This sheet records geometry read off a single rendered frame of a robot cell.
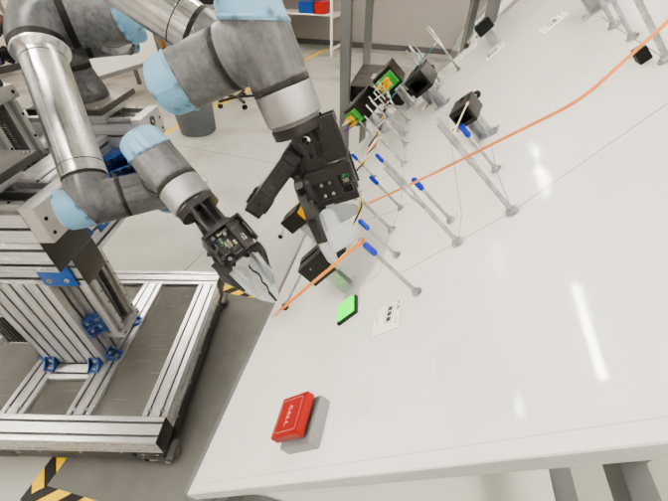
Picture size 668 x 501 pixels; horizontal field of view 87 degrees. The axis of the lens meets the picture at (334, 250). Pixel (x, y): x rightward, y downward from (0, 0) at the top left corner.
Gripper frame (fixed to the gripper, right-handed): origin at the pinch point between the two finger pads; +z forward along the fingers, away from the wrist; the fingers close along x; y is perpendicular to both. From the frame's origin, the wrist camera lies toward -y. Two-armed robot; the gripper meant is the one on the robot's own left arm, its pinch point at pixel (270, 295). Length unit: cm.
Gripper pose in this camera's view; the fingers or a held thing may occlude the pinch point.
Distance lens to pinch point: 63.1
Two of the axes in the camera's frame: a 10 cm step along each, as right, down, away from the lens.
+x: 7.0, -6.1, 3.7
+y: 2.9, -2.3, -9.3
